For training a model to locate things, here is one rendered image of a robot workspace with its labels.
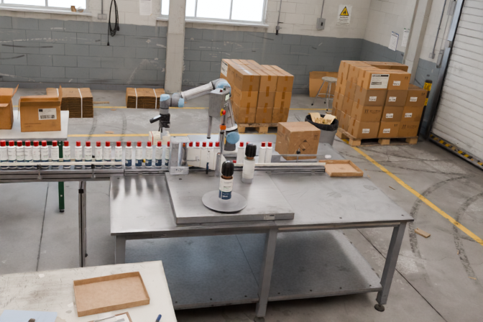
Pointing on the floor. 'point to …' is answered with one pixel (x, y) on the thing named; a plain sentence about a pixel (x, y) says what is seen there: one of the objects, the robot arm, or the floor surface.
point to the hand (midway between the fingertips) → (159, 136)
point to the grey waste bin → (327, 136)
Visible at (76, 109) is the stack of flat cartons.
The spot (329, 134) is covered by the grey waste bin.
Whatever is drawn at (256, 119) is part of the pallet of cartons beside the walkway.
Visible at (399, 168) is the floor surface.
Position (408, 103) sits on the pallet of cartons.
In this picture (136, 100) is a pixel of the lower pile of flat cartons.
